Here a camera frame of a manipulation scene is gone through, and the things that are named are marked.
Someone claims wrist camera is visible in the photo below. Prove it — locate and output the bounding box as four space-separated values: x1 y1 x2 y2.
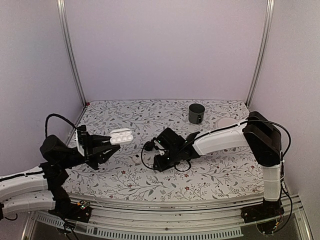
151 137 168 156
75 125 87 157

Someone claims white earbud case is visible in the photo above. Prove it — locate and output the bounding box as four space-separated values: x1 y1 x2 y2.
109 128 134 145

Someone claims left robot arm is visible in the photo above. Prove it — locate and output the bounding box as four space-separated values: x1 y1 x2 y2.
0 134 121 223

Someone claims aluminium frame post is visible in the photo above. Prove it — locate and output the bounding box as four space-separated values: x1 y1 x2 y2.
56 0 87 107
245 0 275 109

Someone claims right aluminium frame post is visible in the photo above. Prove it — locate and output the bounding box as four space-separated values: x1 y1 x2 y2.
245 0 275 109

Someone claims right camera cable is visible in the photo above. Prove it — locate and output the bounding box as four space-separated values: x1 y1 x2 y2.
140 119 295 201

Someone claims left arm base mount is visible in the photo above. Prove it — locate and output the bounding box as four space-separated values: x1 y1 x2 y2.
48 200 93 223

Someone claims cream earbud case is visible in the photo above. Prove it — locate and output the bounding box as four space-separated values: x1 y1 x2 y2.
132 154 142 165

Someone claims floral table cloth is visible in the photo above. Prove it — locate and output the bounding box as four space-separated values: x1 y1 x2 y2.
63 99 265 202

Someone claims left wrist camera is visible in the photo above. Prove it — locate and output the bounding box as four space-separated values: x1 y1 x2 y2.
75 125 87 157

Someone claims left aluminium frame post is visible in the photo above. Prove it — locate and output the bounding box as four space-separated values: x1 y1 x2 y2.
56 0 87 107

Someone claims left camera cable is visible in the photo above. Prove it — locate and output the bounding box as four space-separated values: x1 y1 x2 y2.
44 113 80 138

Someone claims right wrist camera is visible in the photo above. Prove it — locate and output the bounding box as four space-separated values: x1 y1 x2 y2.
151 137 168 156

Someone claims black earbud case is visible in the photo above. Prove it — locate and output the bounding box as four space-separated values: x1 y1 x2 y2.
144 141 154 152

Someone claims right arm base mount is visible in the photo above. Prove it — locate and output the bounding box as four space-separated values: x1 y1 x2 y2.
240 199 285 223

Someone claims camera cable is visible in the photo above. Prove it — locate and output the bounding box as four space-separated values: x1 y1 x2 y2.
140 119 295 201
44 113 80 138

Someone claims beige plate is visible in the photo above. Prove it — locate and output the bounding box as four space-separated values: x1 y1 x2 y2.
214 117 239 129

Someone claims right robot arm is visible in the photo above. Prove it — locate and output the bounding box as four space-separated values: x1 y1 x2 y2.
152 111 283 218

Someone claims dark green mug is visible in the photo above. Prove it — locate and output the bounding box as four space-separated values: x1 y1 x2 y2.
188 103 205 125

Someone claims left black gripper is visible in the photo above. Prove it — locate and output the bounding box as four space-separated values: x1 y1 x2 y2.
58 132 121 170

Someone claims aluminium front rail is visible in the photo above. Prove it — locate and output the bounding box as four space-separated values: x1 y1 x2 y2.
22 194 315 240

